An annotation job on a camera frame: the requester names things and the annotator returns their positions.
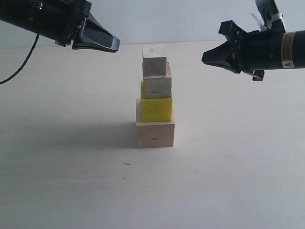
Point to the small wooden cube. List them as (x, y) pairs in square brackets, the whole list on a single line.
[(154, 59)]

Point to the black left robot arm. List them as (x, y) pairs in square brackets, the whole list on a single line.
[(26, 14)]

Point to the yellow cube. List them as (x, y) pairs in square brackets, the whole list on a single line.
[(156, 109)]

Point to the medium wooden cube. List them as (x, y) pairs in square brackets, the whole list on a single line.
[(158, 86)]

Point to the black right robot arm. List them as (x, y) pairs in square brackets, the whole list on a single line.
[(291, 51)]

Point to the large wooden cube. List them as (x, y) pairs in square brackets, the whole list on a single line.
[(153, 134)]

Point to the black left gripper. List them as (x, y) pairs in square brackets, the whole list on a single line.
[(61, 19)]

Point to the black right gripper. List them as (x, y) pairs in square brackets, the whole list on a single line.
[(249, 52)]

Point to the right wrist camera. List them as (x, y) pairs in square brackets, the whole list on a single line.
[(271, 17)]

